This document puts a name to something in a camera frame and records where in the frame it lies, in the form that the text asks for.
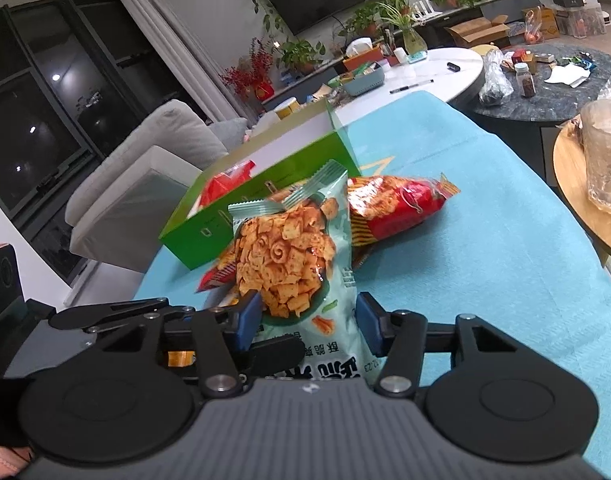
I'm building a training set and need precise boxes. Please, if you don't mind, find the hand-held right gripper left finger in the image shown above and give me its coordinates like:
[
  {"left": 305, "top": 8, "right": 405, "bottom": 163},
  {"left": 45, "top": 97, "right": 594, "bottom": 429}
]
[{"left": 88, "top": 291, "right": 264, "bottom": 399}]

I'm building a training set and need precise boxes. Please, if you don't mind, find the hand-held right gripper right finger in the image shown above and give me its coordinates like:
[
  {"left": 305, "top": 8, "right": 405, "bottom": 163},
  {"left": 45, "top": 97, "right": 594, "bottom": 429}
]
[{"left": 354, "top": 291, "right": 533, "bottom": 399}]

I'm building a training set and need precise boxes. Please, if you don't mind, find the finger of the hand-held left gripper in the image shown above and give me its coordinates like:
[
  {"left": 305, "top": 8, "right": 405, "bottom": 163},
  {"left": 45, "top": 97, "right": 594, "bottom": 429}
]
[
  {"left": 242, "top": 336, "right": 307, "bottom": 372},
  {"left": 49, "top": 297, "right": 198, "bottom": 335}
]

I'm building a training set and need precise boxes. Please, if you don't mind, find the teal snack bag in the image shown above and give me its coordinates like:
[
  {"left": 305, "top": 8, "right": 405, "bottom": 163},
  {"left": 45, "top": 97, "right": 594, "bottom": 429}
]
[{"left": 212, "top": 159, "right": 386, "bottom": 385}]

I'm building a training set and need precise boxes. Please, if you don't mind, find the green cardboard box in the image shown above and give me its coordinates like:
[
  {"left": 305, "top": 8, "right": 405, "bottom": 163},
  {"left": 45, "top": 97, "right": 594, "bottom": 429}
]
[{"left": 158, "top": 96, "right": 362, "bottom": 272}]

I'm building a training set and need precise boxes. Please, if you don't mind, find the small red snack packet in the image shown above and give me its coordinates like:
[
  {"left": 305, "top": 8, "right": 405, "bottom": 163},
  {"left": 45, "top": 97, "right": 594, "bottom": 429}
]
[{"left": 195, "top": 262, "right": 236, "bottom": 295}]

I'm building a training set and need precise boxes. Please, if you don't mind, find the blue tablecloth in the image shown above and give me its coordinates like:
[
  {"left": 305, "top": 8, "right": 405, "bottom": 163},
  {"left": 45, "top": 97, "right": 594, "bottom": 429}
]
[{"left": 135, "top": 91, "right": 611, "bottom": 480}]

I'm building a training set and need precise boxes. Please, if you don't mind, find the grey sofa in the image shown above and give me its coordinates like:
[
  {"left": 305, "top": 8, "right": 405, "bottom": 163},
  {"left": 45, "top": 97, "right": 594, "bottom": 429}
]
[{"left": 65, "top": 99, "right": 248, "bottom": 273}]

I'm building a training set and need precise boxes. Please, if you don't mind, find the red striped snack bag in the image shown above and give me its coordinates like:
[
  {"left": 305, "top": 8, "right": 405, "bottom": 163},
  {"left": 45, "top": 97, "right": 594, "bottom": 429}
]
[{"left": 346, "top": 172, "right": 461, "bottom": 252}]

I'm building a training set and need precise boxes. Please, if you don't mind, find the pink clothing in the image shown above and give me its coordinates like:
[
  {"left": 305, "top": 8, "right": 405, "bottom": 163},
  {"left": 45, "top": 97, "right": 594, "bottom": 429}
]
[{"left": 0, "top": 444, "right": 34, "bottom": 480}]

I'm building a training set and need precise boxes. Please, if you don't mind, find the dark window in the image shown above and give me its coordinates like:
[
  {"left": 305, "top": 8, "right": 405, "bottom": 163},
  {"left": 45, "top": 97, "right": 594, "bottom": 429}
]
[{"left": 0, "top": 0, "right": 182, "bottom": 281}]

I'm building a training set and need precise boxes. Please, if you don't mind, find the black pen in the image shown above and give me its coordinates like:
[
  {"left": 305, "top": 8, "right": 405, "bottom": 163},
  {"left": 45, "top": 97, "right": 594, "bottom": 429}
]
[{"left": 389, "top": 79, "right": 435, "bottom": 94}]

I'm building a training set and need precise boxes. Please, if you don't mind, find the blue plastic basket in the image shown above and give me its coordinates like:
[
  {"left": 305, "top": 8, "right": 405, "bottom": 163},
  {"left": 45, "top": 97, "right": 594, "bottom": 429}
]
[{"left": 335, "top": 60, "right": 386, "bottom": 97}]

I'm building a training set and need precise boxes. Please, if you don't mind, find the red flower bouquet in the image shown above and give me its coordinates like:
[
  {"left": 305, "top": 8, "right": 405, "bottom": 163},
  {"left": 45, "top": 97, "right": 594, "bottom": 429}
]
[{"left": 220, "top": 37, "right": 273, "bottom": 101}]

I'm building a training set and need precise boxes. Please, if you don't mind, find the white round table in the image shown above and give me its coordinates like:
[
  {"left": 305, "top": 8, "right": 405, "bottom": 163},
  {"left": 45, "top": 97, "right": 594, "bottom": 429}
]
[{"left": 262, "top": 47, "right": 485, "bottom": 111}]

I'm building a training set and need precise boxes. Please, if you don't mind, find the clear plastic bag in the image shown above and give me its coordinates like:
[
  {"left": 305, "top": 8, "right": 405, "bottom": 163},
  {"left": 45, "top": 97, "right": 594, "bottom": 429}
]
[{"left": 479, "top": 49, "right": 515, "bottom": 107}]

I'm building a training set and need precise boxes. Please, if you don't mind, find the orange tissue box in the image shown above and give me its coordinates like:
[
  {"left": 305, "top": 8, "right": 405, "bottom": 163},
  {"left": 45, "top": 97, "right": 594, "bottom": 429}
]
[{"left": 342, "top": 39, "right": 386, "bottom": 72}]

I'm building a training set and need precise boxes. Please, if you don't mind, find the white curtain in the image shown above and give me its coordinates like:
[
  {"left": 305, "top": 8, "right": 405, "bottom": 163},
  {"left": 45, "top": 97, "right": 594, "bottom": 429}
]
[{"left": 105, "top": 0, "right": 246, "bottom": 123}]

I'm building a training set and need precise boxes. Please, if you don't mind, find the glass vase with plant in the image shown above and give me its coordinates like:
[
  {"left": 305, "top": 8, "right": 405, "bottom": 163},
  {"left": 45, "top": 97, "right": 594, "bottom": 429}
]
[{"left": 378, "top": 2, "right": 429, "bottom": 63}]

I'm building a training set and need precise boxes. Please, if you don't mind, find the clear glass cup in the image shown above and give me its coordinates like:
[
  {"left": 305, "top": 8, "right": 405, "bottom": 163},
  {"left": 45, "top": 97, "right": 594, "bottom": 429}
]
[{"left": 580, "top": 99, "right": 611, "bottom": 215}]

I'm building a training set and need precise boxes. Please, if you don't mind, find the spice jar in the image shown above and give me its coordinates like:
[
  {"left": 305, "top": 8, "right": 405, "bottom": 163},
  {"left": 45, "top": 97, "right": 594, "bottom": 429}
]
[{"left": 514, "top": 62, "right": 537, "bottom": 98}]

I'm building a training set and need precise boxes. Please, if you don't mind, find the dark marble round table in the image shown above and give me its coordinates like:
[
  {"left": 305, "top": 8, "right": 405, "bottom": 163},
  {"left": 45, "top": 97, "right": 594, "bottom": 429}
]
[{"left": 448, "top": 42, "right": 611, "bottom": 126}]

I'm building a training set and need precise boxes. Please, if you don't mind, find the open cardboard box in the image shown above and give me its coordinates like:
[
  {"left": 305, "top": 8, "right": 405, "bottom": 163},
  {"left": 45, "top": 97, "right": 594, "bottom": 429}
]
[{"left": 444, "top": 14, "right": 511, "bottom": 50}]

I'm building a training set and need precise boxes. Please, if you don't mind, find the white paper sheet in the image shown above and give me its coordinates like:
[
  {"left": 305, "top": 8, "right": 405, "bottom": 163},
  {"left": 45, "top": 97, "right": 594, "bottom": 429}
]
[{"left": 543, "top": 62, "right": 591, "bottom": 88}]

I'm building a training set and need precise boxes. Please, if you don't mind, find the yellow cardboard box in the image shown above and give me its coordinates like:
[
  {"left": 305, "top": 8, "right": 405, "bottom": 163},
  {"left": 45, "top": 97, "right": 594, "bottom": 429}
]
[{"left": 523, "top": 6, "right": 560, "bottom": 41}]

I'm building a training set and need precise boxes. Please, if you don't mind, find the clear storage bin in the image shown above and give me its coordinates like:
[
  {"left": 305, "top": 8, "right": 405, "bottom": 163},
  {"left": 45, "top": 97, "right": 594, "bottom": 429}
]
[{"left": 555, "top": 5, "right": 609, "bottom": 41}]

